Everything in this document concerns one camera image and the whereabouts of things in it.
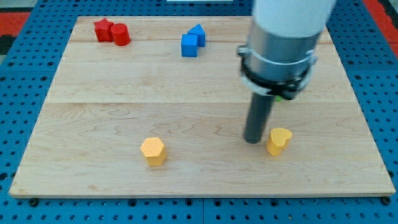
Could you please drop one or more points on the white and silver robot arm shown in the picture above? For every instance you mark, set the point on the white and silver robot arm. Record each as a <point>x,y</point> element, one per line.
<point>278,56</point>

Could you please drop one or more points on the yellow hexagon block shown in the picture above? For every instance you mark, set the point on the yellow hexagon block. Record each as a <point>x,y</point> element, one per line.
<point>154,151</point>

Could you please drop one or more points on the yellow heart block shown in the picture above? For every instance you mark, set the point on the yellow heart block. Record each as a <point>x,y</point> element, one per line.
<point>278,140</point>

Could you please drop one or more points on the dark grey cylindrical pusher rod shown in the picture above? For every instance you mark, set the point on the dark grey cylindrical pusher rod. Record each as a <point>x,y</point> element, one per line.
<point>258,114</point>

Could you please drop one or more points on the blue cube block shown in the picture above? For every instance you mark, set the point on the blue cube block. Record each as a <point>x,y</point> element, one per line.
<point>189,45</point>

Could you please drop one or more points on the blue triangle block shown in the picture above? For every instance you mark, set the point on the blue triangle block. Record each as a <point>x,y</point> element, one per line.
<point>200,33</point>

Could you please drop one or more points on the light wooden board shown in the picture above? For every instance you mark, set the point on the light wooden board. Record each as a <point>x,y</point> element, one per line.
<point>105,100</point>

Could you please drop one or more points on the red cylinder block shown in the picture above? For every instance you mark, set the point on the red cylinder block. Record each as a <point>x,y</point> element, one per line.
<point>120,34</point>

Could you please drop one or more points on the red star block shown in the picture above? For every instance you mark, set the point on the red star block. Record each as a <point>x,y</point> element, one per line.
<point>103,30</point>

